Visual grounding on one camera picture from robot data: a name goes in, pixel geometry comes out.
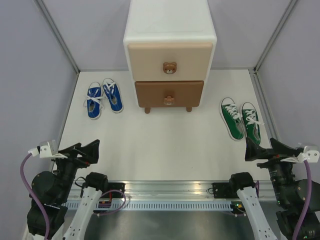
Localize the white cabinet frame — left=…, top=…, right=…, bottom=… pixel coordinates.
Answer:
left=122, top=0, right=218, bottom=82

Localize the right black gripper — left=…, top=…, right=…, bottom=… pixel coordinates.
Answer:
left=245, top=135, right=301, bottom=205

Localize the green sneaker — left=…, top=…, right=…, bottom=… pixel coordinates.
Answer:
left=219, top=97, right=245, bottom=141
left=241, top=102, right=264, bottom=145

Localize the left blue sneaker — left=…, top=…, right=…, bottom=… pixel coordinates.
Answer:
left=83, top=82, right=104, bottom=120

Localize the bear knob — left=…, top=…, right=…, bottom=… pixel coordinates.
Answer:
left=163, top=95, right=175, bottom=106
left=162, top=62, right=177, bottom=75

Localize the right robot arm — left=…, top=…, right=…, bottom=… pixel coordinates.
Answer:
left=228, top=137, right=320, bottom=240

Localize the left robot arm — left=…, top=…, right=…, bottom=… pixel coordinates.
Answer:
left=20, top=139, right=109, bottom=240

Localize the brown drawer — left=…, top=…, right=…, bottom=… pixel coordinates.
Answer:
left=134, top=81, right=204, bottom=108

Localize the blue sneaker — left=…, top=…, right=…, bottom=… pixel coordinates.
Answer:
left=102, top=78, right=124, bottom=114
left=83, top=82, right=104, bottom=120

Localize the aluminium mounting rail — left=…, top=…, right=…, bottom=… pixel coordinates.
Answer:
left=67, top=180, right=278, bottom=201

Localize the aluminium frame post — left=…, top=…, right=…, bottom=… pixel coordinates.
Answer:
left=252, top=0, right=300, bottom=74
left=34, top=0, right=80, bottom=76

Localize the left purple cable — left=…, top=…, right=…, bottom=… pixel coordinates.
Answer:
left=20, top=152, right=51, bottom=240

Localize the beige upper drawer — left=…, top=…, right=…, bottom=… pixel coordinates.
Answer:
left=128, top=42, right=213, bottom=82

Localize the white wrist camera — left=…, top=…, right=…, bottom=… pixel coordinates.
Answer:
left=28, top=140, right=68, bottom=159
left=281, top=143, right=320, bottom=164

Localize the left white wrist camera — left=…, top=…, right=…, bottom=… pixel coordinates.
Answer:
left=28, top=140, right=68, bottom=159

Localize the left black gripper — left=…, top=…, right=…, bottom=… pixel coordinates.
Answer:
left=52, top=138, right=100, bottom=201

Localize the left cabinet foot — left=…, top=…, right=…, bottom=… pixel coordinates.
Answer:
left=144, top=107, right=151, bottom=114

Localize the white slotted cable duct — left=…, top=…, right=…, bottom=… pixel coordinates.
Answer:
left=63, top=200, right=233, bottom=212

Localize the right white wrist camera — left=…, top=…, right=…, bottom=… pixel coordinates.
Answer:
left=281, top=143, right=320, bottom=164

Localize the right blue sneaker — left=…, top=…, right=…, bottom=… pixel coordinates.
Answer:
left=102, top=78, right=124, bottom=114

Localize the left aluminium frame post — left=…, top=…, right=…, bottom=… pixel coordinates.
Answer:
left=34, top=0, right=80, bottom=76

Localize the right aluminium frame post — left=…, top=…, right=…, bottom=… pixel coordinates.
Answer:
left=252, top=0, right=300, bottom=74

